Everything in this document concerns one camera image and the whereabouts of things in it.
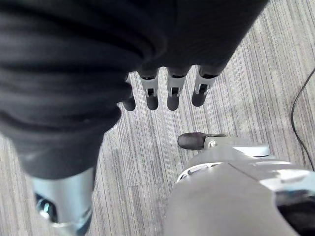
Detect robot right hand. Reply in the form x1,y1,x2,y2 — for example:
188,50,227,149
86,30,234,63
0,0,269,236

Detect black floor cable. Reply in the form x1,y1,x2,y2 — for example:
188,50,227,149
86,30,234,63
291,72,315,171

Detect dark robot foot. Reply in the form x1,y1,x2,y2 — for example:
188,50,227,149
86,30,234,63
177,132,227,150

